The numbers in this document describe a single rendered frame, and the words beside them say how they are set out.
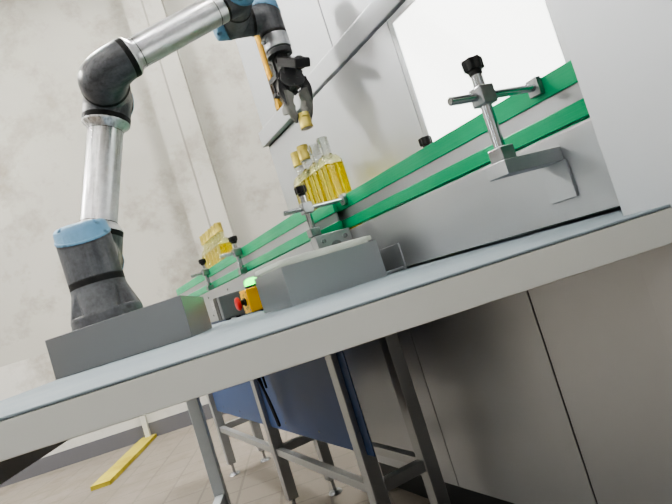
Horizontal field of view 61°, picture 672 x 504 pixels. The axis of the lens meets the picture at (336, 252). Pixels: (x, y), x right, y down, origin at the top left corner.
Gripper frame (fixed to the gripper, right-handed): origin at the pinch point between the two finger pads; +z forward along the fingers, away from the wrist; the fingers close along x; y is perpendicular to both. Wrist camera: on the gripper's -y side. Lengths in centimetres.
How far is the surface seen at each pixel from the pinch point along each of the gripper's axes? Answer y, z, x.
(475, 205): -61, 40, 6
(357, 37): -17.2, -12.7, -12.9
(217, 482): 65, 99, 39
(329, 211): -9.7, 28.4, 6.4
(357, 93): -10.6, -0.3, -12.0
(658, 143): -105, 42, 23
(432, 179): -50, 32, 4
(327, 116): 8.1, -1.3, -12.1
